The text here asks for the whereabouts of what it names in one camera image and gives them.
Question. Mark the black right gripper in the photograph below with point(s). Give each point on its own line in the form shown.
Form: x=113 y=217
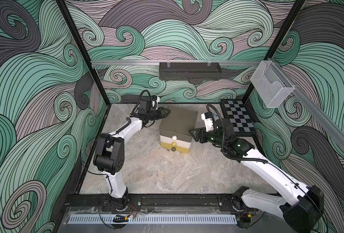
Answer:
x=203 y=135

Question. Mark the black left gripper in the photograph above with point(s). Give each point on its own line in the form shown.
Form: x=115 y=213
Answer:
x=153 y=113

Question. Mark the olive three-drawer storage box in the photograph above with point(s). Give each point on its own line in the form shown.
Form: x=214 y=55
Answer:
x=174 y=129

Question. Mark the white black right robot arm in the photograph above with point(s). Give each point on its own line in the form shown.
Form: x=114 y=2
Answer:
x=301 y=206

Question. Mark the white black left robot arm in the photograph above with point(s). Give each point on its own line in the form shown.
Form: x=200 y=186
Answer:
x=109 y=155

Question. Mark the black white checkerboard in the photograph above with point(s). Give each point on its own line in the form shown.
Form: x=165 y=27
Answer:
x=236 y=113

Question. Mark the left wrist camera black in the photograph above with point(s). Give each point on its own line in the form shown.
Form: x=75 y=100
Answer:
x=149 y=103

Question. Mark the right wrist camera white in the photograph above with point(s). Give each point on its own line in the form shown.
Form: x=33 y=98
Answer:
x=209 y=123

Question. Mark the black wall-mounted shelf tray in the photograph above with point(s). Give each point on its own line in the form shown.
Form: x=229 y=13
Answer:
x=192 y=72

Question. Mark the aluminium wall rail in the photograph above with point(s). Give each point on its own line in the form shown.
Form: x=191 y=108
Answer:
x=133 y=62

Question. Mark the clear plastic wall bin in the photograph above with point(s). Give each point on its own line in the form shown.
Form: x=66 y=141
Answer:
x=271 y=83

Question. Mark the white slotted cable duct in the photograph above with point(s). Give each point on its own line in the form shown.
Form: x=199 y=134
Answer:
x=155 y=219

